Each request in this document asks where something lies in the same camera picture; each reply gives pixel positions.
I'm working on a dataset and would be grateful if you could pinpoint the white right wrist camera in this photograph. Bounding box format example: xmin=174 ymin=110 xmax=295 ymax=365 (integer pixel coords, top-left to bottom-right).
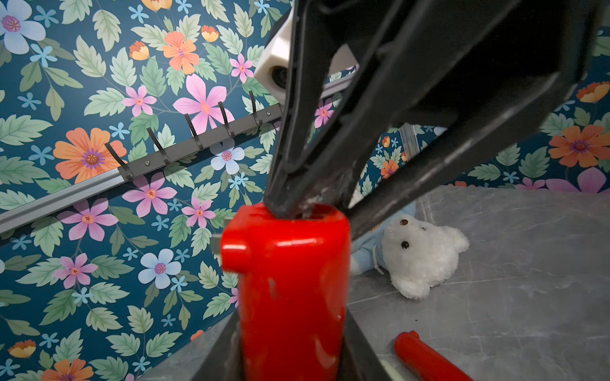
xmin=253 ymin=9 xmax=358 ymax=106

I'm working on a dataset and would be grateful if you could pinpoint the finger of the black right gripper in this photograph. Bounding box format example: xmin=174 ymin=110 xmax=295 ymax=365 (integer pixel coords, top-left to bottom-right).
xmin=346 ymin=73 xmax=572 ymax=239
xmin=264 ymin=1 xmax=410 ymax=219

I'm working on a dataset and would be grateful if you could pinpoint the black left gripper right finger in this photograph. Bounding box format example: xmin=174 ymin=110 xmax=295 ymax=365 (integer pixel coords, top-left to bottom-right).
xmin=339 ymin=311 xmax=391 ymax=381

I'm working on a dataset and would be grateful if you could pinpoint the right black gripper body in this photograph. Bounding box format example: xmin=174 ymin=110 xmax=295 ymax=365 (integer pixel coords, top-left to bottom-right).
xmin=381 ymin=1 xmax=605 ymax=129

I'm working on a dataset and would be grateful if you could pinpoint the white bunny plush blue shirt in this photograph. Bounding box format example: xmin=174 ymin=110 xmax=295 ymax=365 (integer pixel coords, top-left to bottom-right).
xmin=349 ymin=203 xmax=470 ymax=301

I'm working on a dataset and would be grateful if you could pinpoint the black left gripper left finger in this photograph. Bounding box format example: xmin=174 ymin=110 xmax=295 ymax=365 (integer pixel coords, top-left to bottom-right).
xmin=191 ymin=312 xmax=243 ymax=381

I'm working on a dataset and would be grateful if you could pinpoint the red flashlight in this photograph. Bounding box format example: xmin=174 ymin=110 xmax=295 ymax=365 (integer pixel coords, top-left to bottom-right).
xmin=221 ymin=203 xmax=351 ymax=380
xmin=394 ymin=331 xmax=473 ymax=381

